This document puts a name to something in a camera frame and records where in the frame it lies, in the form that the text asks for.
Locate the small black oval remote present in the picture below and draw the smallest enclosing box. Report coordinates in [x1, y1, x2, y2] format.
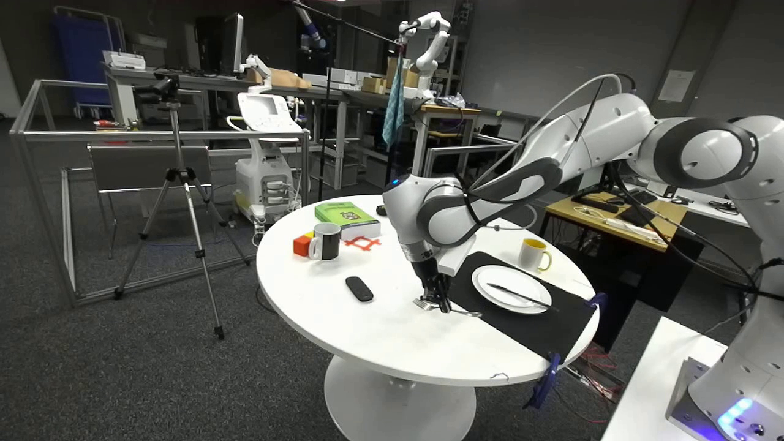
[343, 275, 378, 307]

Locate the white round table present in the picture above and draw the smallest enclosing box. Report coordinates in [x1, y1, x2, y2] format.
[256, 191, 603, 441]

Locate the camera tripod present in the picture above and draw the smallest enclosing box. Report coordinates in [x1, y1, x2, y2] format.
[114, 71, 253, 344]

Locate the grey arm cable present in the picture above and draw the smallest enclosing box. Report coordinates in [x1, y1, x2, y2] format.
[469, 68, 638, 196]

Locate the green white book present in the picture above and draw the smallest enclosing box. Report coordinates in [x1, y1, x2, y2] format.
[312, 199, 386, 246]

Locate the silver metal fork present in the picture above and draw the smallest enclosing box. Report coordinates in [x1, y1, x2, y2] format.
[414, 296, 486, 322]

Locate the silver table knife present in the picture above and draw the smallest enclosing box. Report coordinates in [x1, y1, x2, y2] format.
[486, 280, 555, 313]

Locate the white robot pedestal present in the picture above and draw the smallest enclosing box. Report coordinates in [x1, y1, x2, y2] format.
[598, 313, 732, 441]

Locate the black placemat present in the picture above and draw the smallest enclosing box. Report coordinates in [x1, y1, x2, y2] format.
[447, 251, 605, 365]

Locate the white equipment cart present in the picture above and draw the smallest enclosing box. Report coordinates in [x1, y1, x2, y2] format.
[227, 90, 307, 240]

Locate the grey metal frame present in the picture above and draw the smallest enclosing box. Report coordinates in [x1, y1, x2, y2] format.
[7, 77, 315, 307]
[410, 118, 525, 181]

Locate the white paper sign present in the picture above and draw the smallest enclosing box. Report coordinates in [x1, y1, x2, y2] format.
[658, 66, 698, 106]

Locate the white mug yellow inside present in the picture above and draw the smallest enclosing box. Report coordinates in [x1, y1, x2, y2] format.
[518, 236, 557, 278]

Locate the white round plate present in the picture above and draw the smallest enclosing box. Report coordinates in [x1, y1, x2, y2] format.
[470, 262, 557, 318]

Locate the wooden desk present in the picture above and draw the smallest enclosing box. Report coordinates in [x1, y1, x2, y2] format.
[541, 191, 693, 256]

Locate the teal hanging cloth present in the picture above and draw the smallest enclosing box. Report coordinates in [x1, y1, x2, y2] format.
[380, 66, 410, 153]

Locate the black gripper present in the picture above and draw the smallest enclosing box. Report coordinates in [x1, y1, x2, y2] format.
[412, 256, 453, 313]

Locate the black mug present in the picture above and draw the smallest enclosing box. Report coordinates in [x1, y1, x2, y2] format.
[310, 220, 345, 262]

